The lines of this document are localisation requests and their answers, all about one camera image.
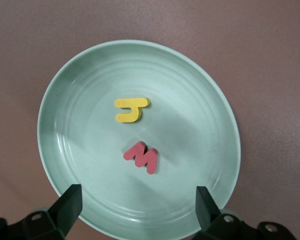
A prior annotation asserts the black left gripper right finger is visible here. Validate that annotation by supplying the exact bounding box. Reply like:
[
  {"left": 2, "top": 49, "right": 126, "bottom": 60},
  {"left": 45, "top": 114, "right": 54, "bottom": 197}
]
[{"left": 192, "top": 185, "right": 296, "bottom": 240}]

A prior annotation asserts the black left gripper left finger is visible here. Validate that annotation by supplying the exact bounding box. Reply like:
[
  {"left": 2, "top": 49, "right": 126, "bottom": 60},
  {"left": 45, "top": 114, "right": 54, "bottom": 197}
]
[{"left": 0, "top": 183, "right": 83, "bottom": 240}]

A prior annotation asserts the red lowercase letter w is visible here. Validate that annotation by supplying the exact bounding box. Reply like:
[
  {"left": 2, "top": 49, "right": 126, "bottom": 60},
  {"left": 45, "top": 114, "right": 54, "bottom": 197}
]
[{"left": 122, "top": 141, "right": 160, "bottom": 175}]

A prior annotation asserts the brown table cover mat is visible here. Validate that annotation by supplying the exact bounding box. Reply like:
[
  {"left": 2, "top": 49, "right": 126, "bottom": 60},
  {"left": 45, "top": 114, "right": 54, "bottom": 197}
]
[{"left": 0, "top": 0, "right": 300, "bottom": 240}]

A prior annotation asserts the green round plate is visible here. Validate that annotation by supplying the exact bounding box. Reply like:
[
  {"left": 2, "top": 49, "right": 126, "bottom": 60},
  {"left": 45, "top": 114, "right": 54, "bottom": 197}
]
[{"left": 36, "top": 39, "right": 242, "bottom": 239}]

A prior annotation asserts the yellow lowercase letter y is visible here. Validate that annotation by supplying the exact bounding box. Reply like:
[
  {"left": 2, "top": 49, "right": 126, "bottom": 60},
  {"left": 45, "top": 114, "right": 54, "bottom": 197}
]
[{"left": 114, "top": 97, "right": 151, "bottom": 124}]

